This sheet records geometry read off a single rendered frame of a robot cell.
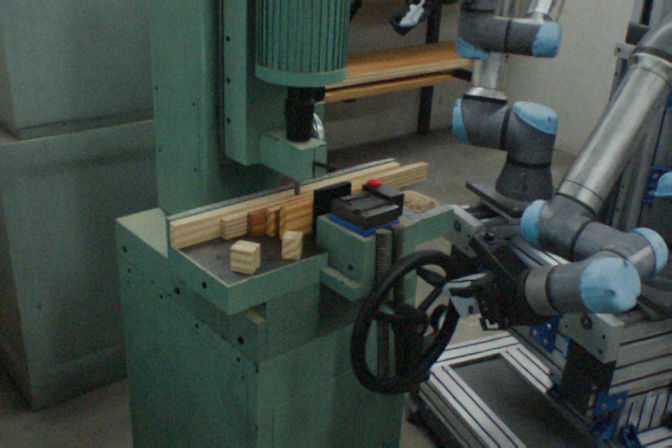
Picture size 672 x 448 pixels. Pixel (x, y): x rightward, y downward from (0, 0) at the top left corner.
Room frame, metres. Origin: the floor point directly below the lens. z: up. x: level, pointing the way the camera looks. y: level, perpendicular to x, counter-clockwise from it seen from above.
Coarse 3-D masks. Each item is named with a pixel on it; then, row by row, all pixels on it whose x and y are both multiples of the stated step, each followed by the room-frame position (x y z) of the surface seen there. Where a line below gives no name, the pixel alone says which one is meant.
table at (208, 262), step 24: (408, 216) 1.47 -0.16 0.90; (432, 216) 1.48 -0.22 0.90; (216, 240) 1.30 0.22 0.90; (264, 240) 1.31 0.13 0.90; (312, 240) 1.33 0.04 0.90; (168, 264) 1.28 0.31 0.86; (192, 264) 1.21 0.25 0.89; (216, 264) 1.20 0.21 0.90; (264, 264) 1.21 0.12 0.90; (288, 264) 1.22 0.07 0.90; (312, 264) 1.25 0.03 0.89; (192, 288) 1.21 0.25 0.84; (216, 288) 1.15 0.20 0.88; (240, 288) 1.14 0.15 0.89; (264, 288) 1.18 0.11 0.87; (288, 288) 1.21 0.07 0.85; (336, 288) 1.23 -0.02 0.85; (360, 288) 1.21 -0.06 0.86
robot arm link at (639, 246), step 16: (592, 224) 1.05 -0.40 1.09; (592, 240) 1.02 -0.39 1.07; (608, 240) 1.01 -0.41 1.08; (624, 240) 1.00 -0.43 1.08; (640, 240) 1.00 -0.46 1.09; (656, 240) 1.01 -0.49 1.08; (576, 256) 1.03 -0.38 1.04; (624, 256) 0.96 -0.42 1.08; (640, 256) 0.97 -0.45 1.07; (656, 256) 0.98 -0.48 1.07; (640, 272) 0.95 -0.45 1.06; (656, 272) 0.99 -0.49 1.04
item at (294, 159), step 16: (272, 144) 1.44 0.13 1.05; (288, 144) 1.41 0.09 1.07; (304, 144) 1.41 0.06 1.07; (320, 144) 1.41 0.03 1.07; (272, 160) 1.44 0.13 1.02; (288, 160) 1.40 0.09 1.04; (304, 160) 1.38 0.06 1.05; (320, 160) 1.41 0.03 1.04; (288, 176) 1.40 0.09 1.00; (304, 176) 1.38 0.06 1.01; (320, 176) 1.41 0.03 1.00
